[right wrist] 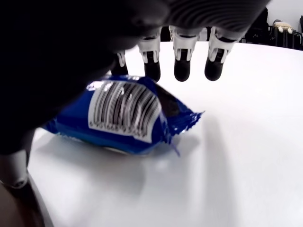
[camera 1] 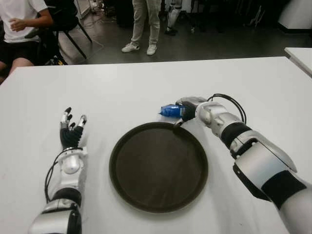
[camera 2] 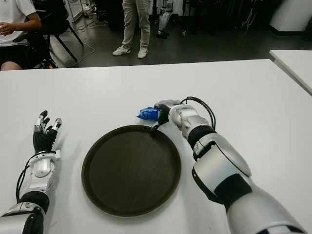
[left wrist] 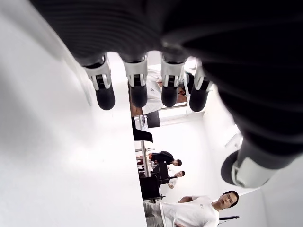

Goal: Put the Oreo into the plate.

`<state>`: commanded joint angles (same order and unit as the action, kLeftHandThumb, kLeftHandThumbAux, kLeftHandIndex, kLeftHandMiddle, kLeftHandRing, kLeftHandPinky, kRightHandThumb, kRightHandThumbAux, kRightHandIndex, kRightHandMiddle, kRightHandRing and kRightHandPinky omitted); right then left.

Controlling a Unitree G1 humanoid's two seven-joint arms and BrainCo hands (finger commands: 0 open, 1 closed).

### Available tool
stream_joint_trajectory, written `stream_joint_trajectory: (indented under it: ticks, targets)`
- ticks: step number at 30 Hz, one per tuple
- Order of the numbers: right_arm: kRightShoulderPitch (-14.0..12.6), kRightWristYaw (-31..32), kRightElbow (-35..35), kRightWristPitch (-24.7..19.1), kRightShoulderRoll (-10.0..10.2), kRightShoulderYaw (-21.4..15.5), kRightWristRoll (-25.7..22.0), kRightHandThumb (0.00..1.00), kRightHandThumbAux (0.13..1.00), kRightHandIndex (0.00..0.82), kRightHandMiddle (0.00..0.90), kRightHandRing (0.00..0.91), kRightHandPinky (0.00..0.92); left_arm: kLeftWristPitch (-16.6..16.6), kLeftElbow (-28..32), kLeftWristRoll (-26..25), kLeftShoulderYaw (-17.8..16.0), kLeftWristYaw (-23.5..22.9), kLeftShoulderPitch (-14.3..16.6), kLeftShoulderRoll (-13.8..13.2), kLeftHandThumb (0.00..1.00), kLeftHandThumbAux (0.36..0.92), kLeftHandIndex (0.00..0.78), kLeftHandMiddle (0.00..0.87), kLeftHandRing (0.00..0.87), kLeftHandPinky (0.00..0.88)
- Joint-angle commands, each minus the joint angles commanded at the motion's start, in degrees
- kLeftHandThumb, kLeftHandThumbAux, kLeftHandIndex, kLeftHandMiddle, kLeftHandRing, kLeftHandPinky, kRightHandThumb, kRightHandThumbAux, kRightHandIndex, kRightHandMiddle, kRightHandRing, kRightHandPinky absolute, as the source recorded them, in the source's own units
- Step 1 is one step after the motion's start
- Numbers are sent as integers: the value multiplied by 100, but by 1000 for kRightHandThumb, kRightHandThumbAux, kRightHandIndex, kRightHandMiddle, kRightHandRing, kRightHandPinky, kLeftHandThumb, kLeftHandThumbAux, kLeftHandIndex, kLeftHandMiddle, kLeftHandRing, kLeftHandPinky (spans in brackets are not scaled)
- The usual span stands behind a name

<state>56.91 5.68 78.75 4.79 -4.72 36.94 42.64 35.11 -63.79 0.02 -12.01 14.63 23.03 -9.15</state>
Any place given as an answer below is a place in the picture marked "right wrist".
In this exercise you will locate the round dark brown tray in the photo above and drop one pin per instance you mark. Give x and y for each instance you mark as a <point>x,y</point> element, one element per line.
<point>14,212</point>

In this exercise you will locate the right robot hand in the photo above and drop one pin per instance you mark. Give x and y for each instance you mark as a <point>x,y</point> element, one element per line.
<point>59,47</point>

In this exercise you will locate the beige plush toy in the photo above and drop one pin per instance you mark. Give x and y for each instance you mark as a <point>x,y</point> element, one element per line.
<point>281,24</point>

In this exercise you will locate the blue Oreo packet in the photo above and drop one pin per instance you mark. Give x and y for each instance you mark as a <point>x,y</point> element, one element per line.
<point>75,116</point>

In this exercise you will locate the black metal rack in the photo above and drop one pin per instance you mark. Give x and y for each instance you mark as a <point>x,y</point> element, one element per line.
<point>279,39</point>

